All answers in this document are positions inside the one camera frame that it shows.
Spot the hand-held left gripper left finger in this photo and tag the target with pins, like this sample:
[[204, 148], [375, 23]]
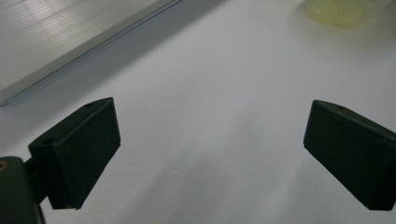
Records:
[[77, 152]]

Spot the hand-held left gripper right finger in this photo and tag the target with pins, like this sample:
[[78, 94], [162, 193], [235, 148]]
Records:
[[351, 149]]

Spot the white corrugated panel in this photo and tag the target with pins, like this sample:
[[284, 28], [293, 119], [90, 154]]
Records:
[[62, 40]]

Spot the translucent yellow plastic container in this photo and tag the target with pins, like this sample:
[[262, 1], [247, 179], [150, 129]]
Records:
[[337, 12]]

